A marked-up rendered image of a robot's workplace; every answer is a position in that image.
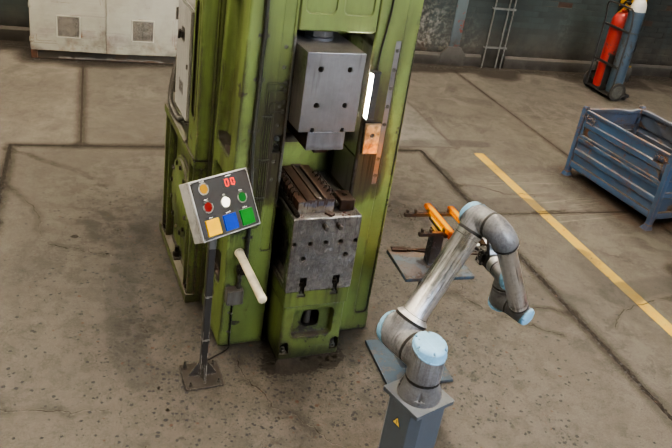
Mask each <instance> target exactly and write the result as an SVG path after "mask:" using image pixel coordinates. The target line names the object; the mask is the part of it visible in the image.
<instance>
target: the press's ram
mask: <svg viewBox="0 0 672 448"><path fill-rule="evenodd" d="M305 32H306V31H300V30H298V29H297V42H296V51H295V59H294V68H293V77H292V85H291V94H290V102H289V111H288V121H289V122H290V123H291V124H292V126H293V127H294V128H295V129H296V130H297V131H298V132H310V129H311V130H312V132H340V129H341V130H342V131H343V132H354V131H355V124H356V118H357V112H358V106H359V99H360V93H361V87H362V81H363V74H364V68H365V62H366V56H367V54H366V53H364V52H363V51H362V50H360V49H359V48H358V47H356V46H355V45H354V44H352V43H351V42H350V41H348V40H347V39H346V38H344V37H343V36H342V35H340V34H339V33H338V32H333V36H334V38H333V41H330V42H321V41H314V40H311V39H308V38H306V37H305Z"/></svg>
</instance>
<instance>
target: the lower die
mask: <svg viewBox="0 0 672 448"><path fill-rule="evenodd" d="M294 165H300V166H301V167H302V169H303V170H304V171H305V173H306V174H307V175H308V176H309V178H310V179H311V180H312V182H313V183H314V184H315V186H316V187H317V188H318V189H319V191H320V192H321V193H322V195H323V196H324V197H325V199H324V200H319V198H318V197H317V195H316V194H315V193H314V191H313V190H312V189H311V187H310V186H309V185H308V183H307V182H306V181H305V179H304V178H303V177H302V175H301V174H300V173H299V171H298V170H297V169H296V167H295V166H294ZM282 169H283V170H284V172H285V173H286V175H287V176H288V177H289V179H290V180H291V183H293V184H294V187H296V188H297V190H298V191H299V192H300V194H299V195H298V192H294V191H295V190H296V189H295V188H292V189H291V194H290V200H291V202H292V194H293V192H294V196H293V205H294V206H295V208H296V209H297V211H298V212H299V214H302V213H318V212H326V211H331V212H333V209H334V202H335V198H334V197H333V195H332V194H331V196H330V192H329V190H328V192H327V188H326V187H325V188H323V187H324V184H323V183H322V184H321V180H320V179H319V180H318V176H317V175H316V174H315V173H314V172H313V170H312V169H311V168H310V166H309V165H301V164H291V166H282ZM312 172H313V173H312ZM285 173H281V180H280V186H281V182H282V177H283V176H284V175H285ZM315 175H316V177H315ZM288 177H286V176H285V177H284V178H283V184H282V188H283V190H284V182H285V180H286V179H288ZM290 180H287V181H286V184H285V193H286V191H287V185H288V184H289V183H290ZM293 184H289V186H288V193H287V194H288V197H289V192H290V188H291V187H293ZM312 210H314V212H312Z"/></svg>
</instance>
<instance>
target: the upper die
mask: <svg viewBox="0 0 672 448"><path fill-rule="evenodd" d="M287 128H288V129H289V131H290V132H291V133H292V134H293V136H294V137H295V138H296V139H297V140H298V142H299V143H300V144H301V145H302V147H303V148H304V149H305V150H340V149H343V144H344V137H345V132H343V131H342V130H341V129H340V132H312V130H311V129H310V132H298V131H297V130H296V129H295V128H294V127H293V126H292V124H291V123H290V122H289V121H288V120H287Z"/></svg>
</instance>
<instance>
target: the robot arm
mask: <svg viewBox="0 0 672 448"><path fill-rule="evenodd" d="M458 219H459V221H460V223H459V224H458V227H457V228H456V230H455V231H454V233H453V234H452V236H451V237H450V239H449V240H448V242H447V243H446V245H445V246H444V248H443V249H442V251H441V252H440V254H439V255H438V257H437V258H436V260H435V261H434V263H433V264H432V266H431V267H430V269H429V270H428V272H427V273H426V275H425V276H424V277H423V279H422V280H421V282H420V283H419V285H418V286H417V288H416V289H415V291H414V292H413V294H412V295H411V297H410V298H409V300H408V301H407V303H406V304H405V306H403V307H398V308H397V310H391V312H390V311H389V312H387V313H386V314H384V315H383V316H382V318H381V319H380V322H379V323H378V325H377V336H378V338H379V340H380V341H381V342H382V343H383V345H385V346H386V347H387V348H388V349H389V350H390V351H392V352H393V353H394V354H395V355H396V356H397V357H398V358H399V359H400V360H401V361H402V362H404V363H405V364H406V365H407V368H406V373H405V374H404V375H403V377H402V378H401V379H400V381H399V383H398V386H397V392H398V395H399V397H400V398H401V399H402V400H403V401H404V402H405V403H407V404H408V405H410V406H413V407H416V408H421V409H428V408H433V407H435V406H437V405H438V404H439V402H440V400H441V397H442V390H441V385H440V381H441V377H442V373H443V370H444V366H445V362H446V359H447V351H448V346H447V343H446V342H445V340H444V339H443V338H442V337H441V336H439V335H438V334H436V333H434V332H430V331H429V332H427V331H425V330H426V328H427V325H426V320H427V318H428V317H429V315H430V314H431V312H432V311H433V309H434V308H435V306H436V305H437V303H438V302H439V300H440V299H441V297H442V296H443V294H444V293H445V291H446V290H447V288H448V287H449V285H450V284H451V283H452V281H453V280H454V278H455V277H456V275H457V274H458V272H459V271H460V269H461V268H462V266H463V265H464V263H465V262H466V260H467V259H468V257H469V256H470V254H471V253H472V252H474V251H477V252H478V251H479V253H478V257H477V256H476V259H475V260H476V261H477V258H478V260H479V262H478V261H477V263H478V264H479V265H483V266H484V267H485V269H486V270H487V271H488V272H490V274H491V275H492V276H493V277H494V281H493V284H492V288H491V291H490V295H489V297H488V305H489V307H490V308H491V309H493V310H495V311H497V312H504V313H506V314H507V315H508V316H510V317H511V318H513V319H514V320H515V321H517V322H518V323H519V324H521V325H526V324H528V323H529V322H530V321H531V320H532V318H533V316H534V313H535V312H534V310H533V309H532V308H530V307H529V304H528V301H527V297H526V292H525V287H524V282H523V277H522V272H521V267H520V262H519V257H518V252H517V249H518V248H519V239H518V236H517V234H516V232H515V230H514V229H513V227H512V226H511V224H510V223H509V222H508V221H507V220H506V219H505V218H504V217H503V216H502V215H500V214H498V213H496V212H495V211H493V210H491V209H490V208H488V207H487V206H486V205H484V204H481V203H479V202H477V201H473V202H470V203H468V204H466V205H465V206H464V207H463V208H462V209H461V211H460V213H459V216H458ZM482 237H484V238H486V239H484V238H482ZM481 239H482V240H483V241H484V242H485V243H486V244H487V245H486V246H480V244H479V243H478V242H479V241H480V240H481ZM481 262H483V263H482V264H481Z"/></svg>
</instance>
